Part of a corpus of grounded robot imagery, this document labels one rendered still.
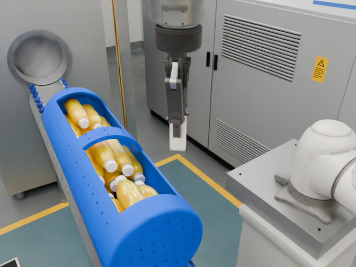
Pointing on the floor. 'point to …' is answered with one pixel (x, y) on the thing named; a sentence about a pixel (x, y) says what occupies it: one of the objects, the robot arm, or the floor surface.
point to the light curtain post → (124, 64)
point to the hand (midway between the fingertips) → (177, 133)
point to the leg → (61, 189)
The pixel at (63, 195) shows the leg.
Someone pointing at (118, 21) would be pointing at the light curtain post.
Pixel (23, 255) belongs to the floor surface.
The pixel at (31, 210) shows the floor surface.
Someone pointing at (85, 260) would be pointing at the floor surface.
